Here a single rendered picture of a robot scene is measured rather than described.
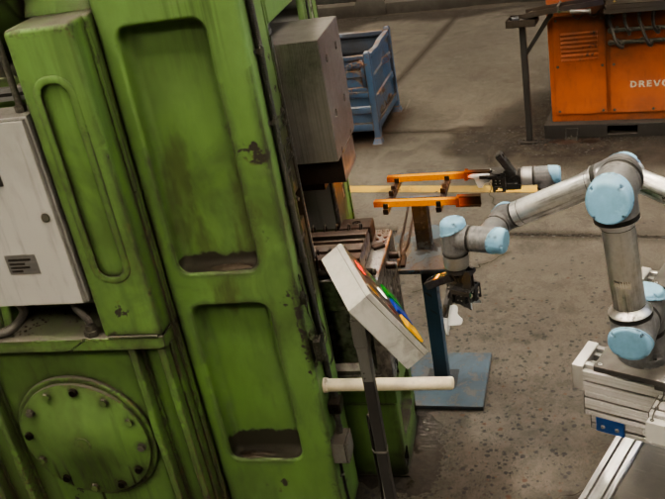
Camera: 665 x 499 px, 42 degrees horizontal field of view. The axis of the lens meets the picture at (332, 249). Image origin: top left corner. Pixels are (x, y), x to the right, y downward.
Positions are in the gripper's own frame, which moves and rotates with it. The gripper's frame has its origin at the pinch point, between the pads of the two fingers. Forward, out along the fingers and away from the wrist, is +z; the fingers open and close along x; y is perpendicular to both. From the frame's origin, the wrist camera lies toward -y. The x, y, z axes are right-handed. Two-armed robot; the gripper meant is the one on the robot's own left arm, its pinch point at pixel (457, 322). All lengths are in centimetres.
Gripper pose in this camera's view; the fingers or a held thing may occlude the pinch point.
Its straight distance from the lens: 270.9
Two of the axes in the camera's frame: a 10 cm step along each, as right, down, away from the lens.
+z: 1.7, 8.8, 4.5
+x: 5.8, -4.6, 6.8
